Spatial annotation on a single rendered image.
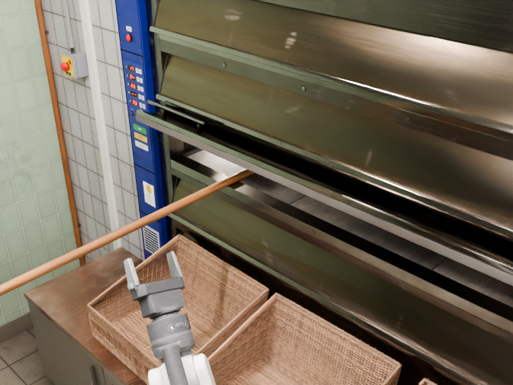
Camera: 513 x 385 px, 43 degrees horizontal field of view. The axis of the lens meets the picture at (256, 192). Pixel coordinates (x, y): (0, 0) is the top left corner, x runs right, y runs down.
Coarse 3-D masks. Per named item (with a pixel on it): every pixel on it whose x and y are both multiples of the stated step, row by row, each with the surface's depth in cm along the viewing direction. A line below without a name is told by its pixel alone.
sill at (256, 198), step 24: (192, 168) 260; (240, 192) 242; (288, 216) 227; (312, 216) 225; (336, 240) 214; (360, 240) 212; (384, 264) 202; (408, 264) 199; (432, 288) 191; (456, 288) 188; (480, 312) 182; (504, 312) 179
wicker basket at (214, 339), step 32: (160, 256) 275; (192, 256) 273; (192, 288) 275; (224, 288) 261; (256, 288) 248; (96, 320) 255; (128, 320) 270; (192, 320) 270; (224, 320) 262; (128, 352) 242; (192, 352) 252
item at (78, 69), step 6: (66, 54) 286; (72, 54) 286; (78, 54) 286; (84, 54) 286; (66, 60) 286; (72, 60) 284; (78, 60) 285; (84, 60) 287; (72, 66) 285; (78, 66) 286; (84, 66) 288; (66, 72) 290; (72, 72) 287; (78, 72) 287; (84, 72) 289; (78, 78) 288
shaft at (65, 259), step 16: (240, 176) 249; (208, 192) 238; (176, 208) 229; (128, 224) 218; (144, 224) 220; (96, 240) 209; (112, 240) 212; (64, 256) 202; (80, 256) 205; (32, 272) 195; (48, 272) 198; (0, 288) 188; (16, 288) 192
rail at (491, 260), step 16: (144, 112) 244; (176, 128) 232; (208, 144) 221; (224, 144) 217; (256, 160) 206; (288, 176) 198; (336, 192) 186; (368, 208) 179; (400, 224) 173; (432, 240) 167; (448, 240) 164; (480, 256) 158; (512, 272) 153
